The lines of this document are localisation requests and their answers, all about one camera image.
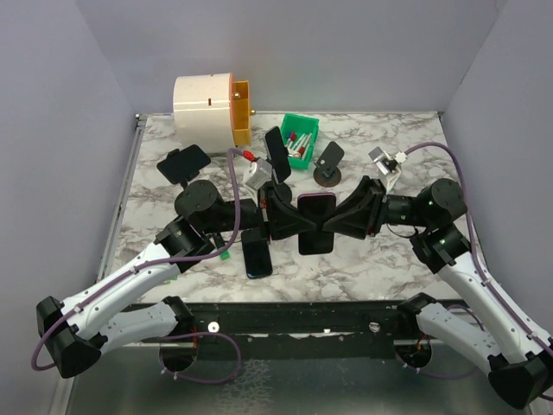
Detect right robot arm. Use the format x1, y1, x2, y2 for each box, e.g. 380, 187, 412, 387
323, 177, 552, 409

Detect black front mounting rail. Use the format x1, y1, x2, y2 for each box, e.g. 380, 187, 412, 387
188, 300, 423, 360

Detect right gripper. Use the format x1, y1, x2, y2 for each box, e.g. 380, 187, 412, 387
321, 175, 432, 239

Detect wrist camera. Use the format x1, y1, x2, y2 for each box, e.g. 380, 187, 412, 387
243, 158, 272, 191
369, 147, 407, 193

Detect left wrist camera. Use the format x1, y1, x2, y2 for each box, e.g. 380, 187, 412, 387
243, 158, 272, 191

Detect purple edged phone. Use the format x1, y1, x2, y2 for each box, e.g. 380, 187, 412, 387
297, 193, 336, 256

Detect orange drawer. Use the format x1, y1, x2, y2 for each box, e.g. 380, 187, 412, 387
232, 80, 253, 146

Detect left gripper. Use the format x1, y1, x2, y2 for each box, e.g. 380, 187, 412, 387
203, 181, 317, 245

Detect phone on centre stand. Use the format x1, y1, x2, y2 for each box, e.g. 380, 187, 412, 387
264, 126, 291, 183

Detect markers in green bin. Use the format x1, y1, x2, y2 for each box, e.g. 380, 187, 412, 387
285, 133, 312, 160

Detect white round drawer cabinet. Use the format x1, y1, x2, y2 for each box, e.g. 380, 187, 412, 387
173, 73, 235, 154

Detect black left phone stand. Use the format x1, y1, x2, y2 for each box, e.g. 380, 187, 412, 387
156, 144, 211, 188

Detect brown base phone stand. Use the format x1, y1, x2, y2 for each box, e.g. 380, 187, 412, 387
313, 141, 345, 188

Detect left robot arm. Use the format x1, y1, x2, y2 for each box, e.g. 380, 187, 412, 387
31, 180, 316, 379

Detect black phone stand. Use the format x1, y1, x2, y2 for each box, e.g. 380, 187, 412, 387
266, 157, 292, 203
156, 144, 211, 188

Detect green plastic bin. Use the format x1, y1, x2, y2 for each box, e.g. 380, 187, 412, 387
280, 113, 319, 170

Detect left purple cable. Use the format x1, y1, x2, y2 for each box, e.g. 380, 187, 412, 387
30, 147, 256, 373

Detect black centre phone stand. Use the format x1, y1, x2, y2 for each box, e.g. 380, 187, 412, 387
266, 157, 292, 203

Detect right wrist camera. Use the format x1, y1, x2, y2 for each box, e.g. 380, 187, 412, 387
369, 147, 407, 193

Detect black phone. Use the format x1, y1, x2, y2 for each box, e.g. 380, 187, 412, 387
241, 228, 273, 279

